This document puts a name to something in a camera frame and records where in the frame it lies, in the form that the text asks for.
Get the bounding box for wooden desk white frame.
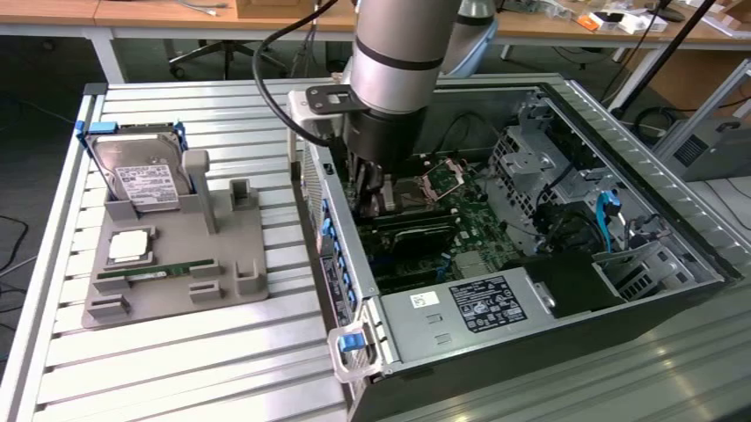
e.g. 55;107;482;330
0;0;98;39
91;0;751;89

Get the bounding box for black monitor base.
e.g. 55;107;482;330
642;0;686;23

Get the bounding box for silver CPU chip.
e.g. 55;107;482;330
107;230;154;264

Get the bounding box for thin black wire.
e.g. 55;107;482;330
621;214;673;248

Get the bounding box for black silver PC case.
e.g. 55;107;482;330
285;81;741;422

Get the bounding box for perforated metal bracket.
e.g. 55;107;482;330
590;239;724;302

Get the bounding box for black office chair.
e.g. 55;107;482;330
167;38;289;81

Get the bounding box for green black graphics card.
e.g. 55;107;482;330
360;207;462;265

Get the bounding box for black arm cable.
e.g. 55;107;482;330
250;0;341;149

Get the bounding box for white plastic parts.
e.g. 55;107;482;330
502;0;580;19

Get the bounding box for thick black wire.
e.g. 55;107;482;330
438;112;506;156

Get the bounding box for brown cardboard box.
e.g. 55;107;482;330
236;0;317;19
717;0;751;39

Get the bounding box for long black expansion slot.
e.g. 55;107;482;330
373;266;442;285
377;274;445;295

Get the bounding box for silver disk bay cage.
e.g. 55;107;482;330
485;122;593;221

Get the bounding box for blue SATA wire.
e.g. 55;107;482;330
596;187;624;255

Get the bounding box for green motherboard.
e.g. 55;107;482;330
336;149;529;295

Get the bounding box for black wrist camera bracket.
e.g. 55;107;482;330
304;84;365;116

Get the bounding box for white device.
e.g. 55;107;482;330
614;15;668;36

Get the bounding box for grey parts rack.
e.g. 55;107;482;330
81;149;270;331

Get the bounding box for black power cable bundle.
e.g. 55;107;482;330
530;200;606;257

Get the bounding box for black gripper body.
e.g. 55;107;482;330
342;107;429;164

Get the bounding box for hard disk with blue caddy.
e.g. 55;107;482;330
74;119;194;215

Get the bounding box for CPU socket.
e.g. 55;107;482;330
390;178;433;215

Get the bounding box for black stand pole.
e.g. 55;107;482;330
608;0;721;120

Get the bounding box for aluminium profile frame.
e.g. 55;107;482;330
650;59;751;155

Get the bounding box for black plastic shroud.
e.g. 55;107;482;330
501;251;628;320

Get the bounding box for grey control cabinet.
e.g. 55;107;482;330
668;117;751;184

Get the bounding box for dark green RAM stick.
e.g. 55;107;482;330
372;215;460;232

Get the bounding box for silver power supply unit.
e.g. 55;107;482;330
374;266;557;367

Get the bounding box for white orange box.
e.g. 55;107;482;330
577;11;624;33

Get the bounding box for steel socket cover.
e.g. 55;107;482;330
418;157;470;203

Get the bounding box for silver chipset heatsink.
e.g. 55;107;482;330
453;252;492;278

